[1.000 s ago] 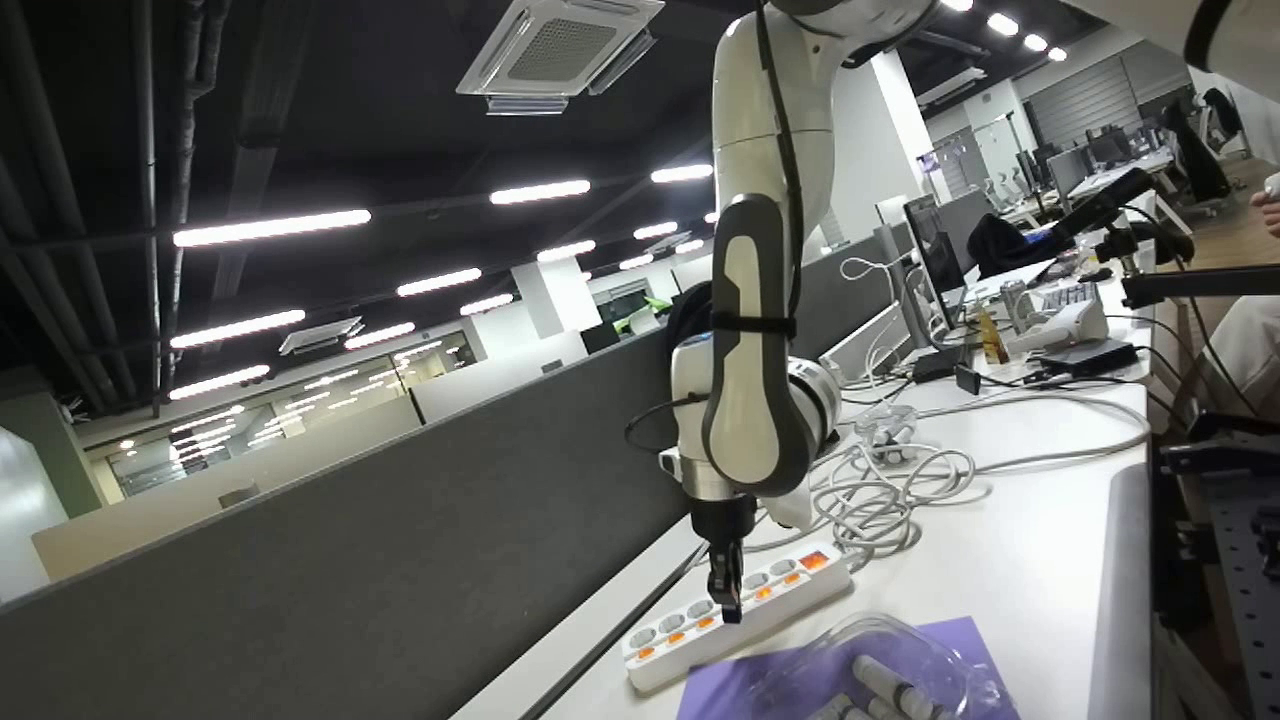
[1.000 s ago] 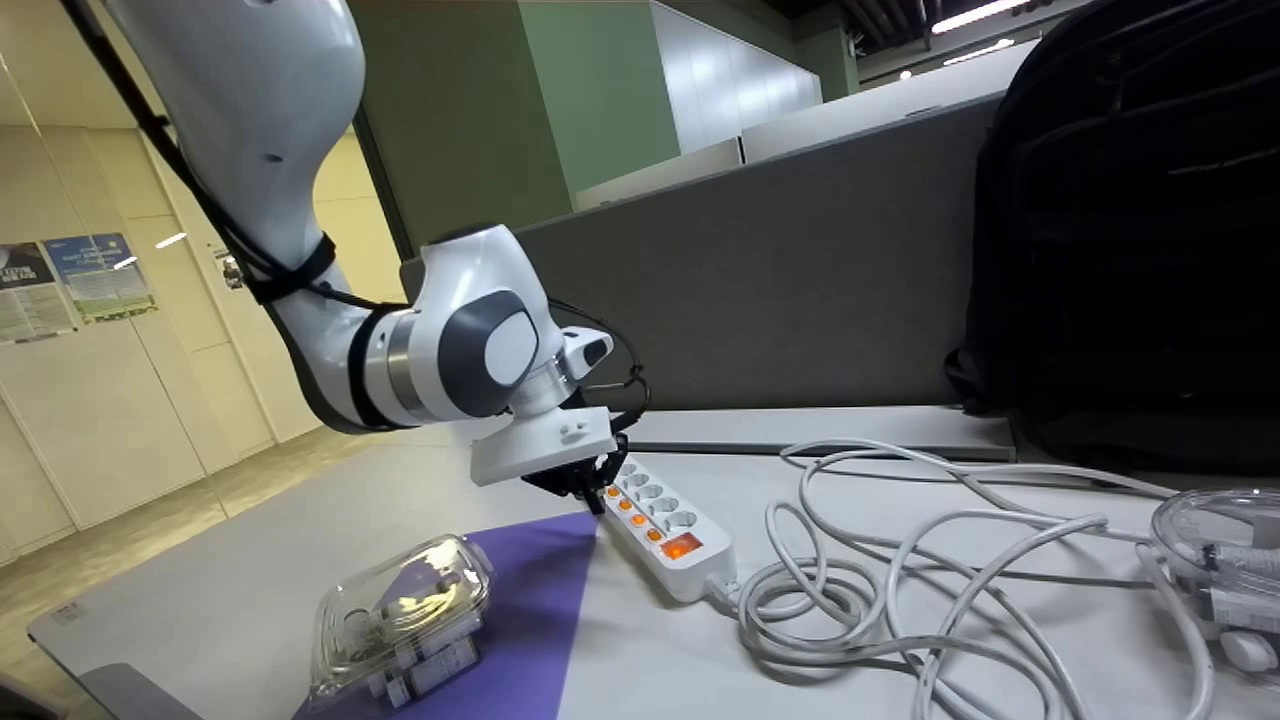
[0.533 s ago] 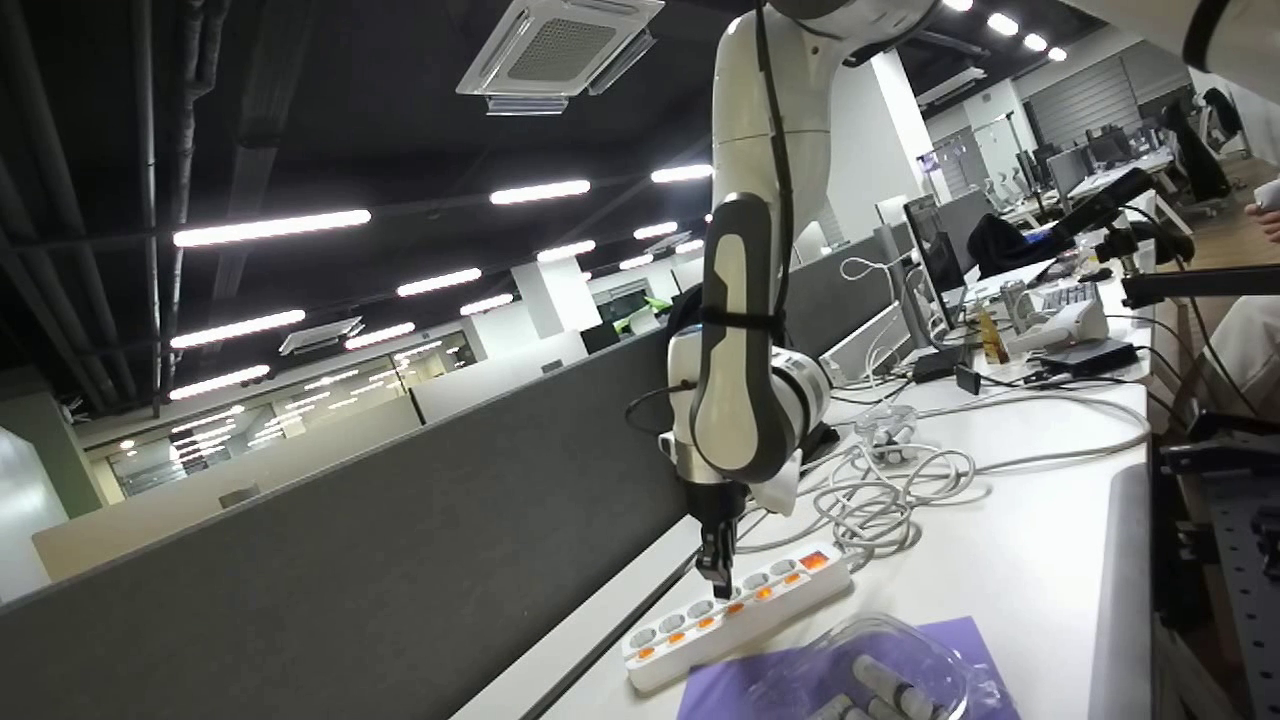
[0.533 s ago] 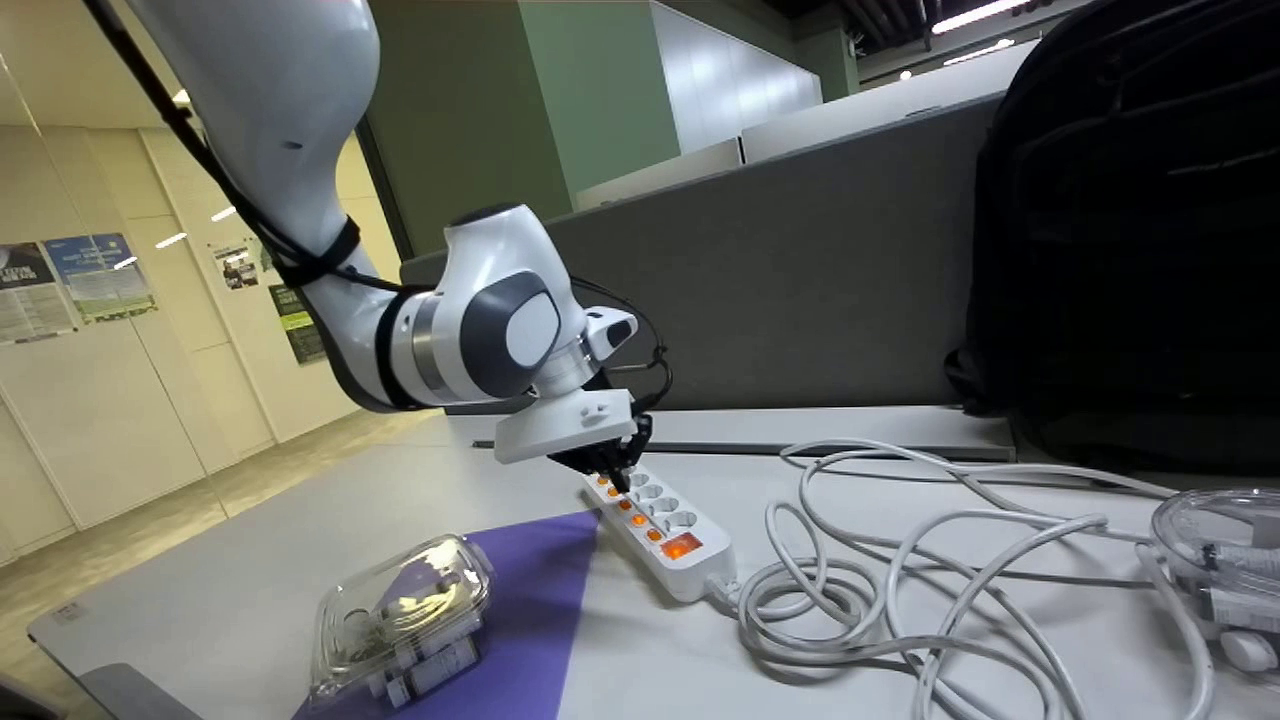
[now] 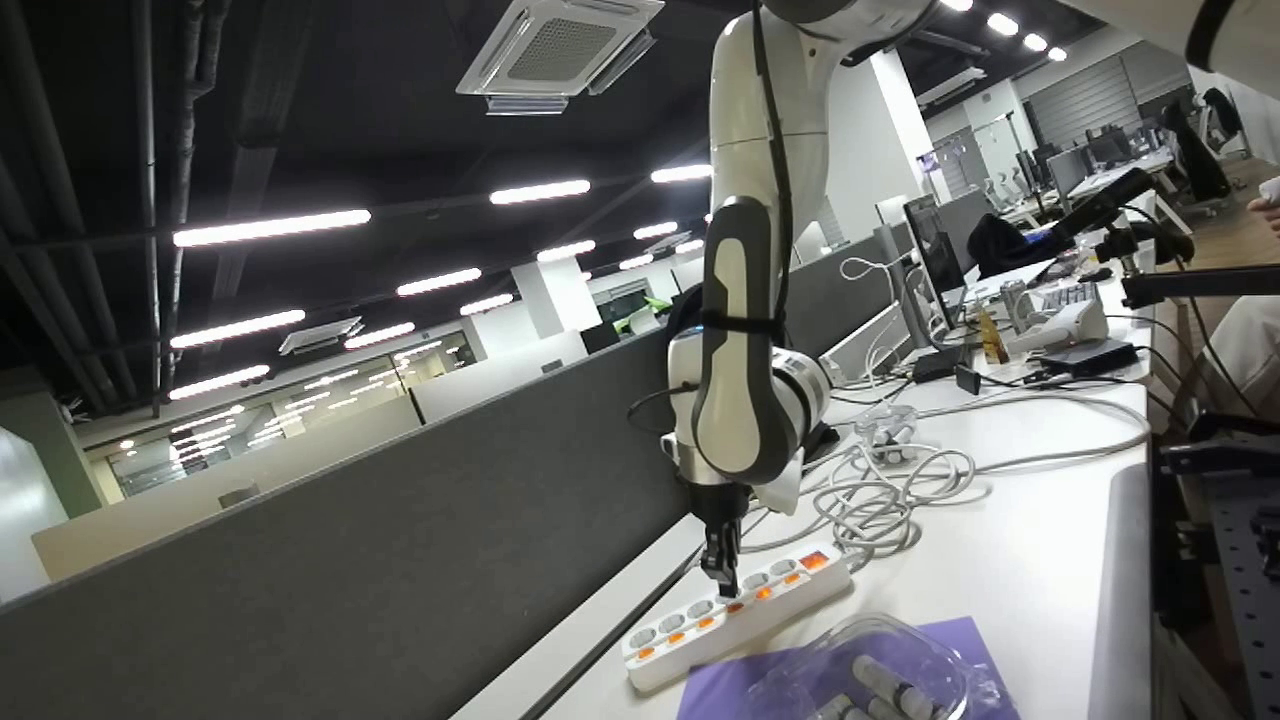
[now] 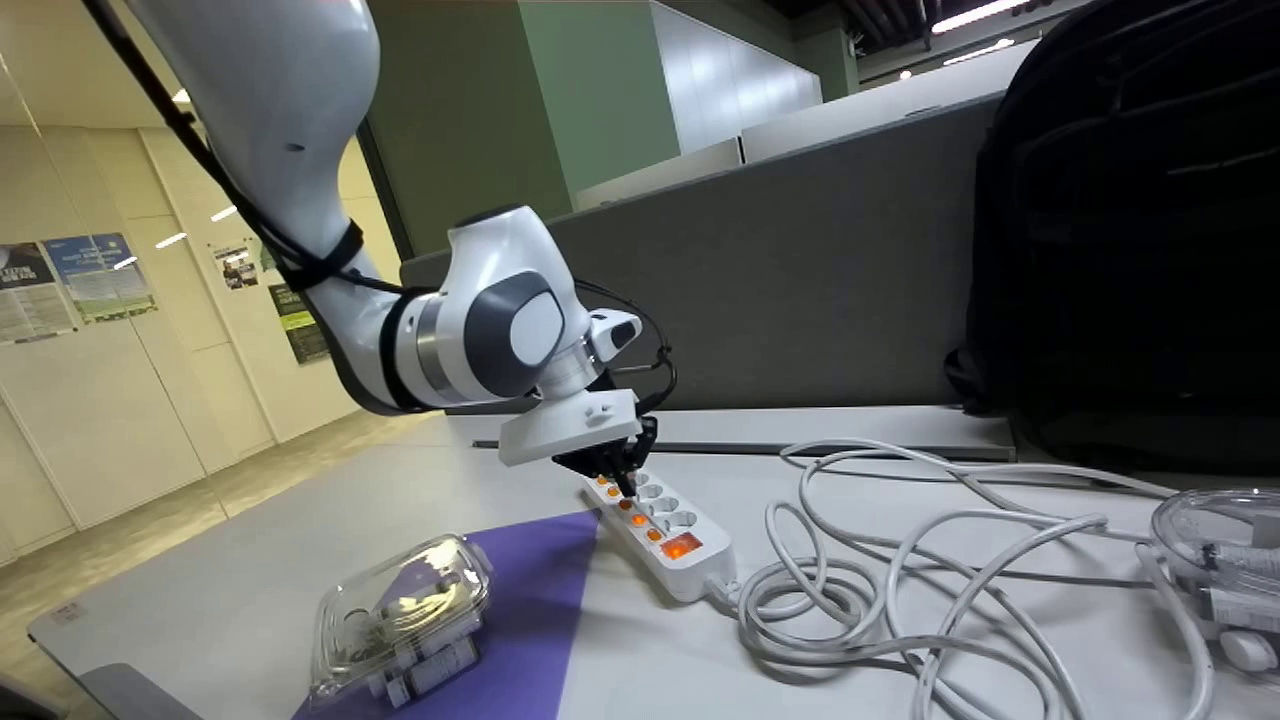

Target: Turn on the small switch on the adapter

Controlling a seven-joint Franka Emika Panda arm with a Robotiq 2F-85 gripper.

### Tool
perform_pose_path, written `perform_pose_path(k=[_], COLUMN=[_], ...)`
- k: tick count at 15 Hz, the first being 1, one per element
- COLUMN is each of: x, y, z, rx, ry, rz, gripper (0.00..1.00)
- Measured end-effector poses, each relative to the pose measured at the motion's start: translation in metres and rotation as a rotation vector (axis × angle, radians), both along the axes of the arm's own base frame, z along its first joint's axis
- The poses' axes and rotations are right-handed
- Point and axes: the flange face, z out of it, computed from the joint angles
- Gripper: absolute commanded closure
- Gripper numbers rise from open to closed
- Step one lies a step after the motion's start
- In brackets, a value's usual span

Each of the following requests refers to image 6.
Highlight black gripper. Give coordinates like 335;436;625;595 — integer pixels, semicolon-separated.
548;413;665;505

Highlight white power strip orange switches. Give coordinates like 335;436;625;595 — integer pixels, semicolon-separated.
577;462;742;609

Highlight purple mat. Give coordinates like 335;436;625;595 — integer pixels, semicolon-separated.
294;507;605;720

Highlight clear bag of white adapters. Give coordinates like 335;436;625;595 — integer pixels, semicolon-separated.
306;531;502;710

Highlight grey desk partition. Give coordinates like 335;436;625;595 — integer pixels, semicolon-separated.
398;92;1019;421

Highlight black backpack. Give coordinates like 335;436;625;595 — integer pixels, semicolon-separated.
940;0;1280;481

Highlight ceiling strip light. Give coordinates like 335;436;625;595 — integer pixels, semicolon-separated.
929;0;1038;38

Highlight white power cable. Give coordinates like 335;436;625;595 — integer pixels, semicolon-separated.
726;436;1221;720

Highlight black and green wall poster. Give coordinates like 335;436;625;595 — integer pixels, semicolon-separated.
264;280;335;368

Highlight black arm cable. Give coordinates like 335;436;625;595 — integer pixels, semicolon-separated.
78;0;681;413

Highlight small photo wall poster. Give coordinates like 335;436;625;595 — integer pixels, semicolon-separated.
214;243;264;297

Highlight blue and green wall poster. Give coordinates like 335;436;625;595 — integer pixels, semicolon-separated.
39;226;162;326

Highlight bagged white cable bundle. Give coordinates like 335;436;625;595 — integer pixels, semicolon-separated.
1148;485;1280;678

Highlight grey wall poster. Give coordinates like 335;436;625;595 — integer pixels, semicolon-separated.
0;240;80;353

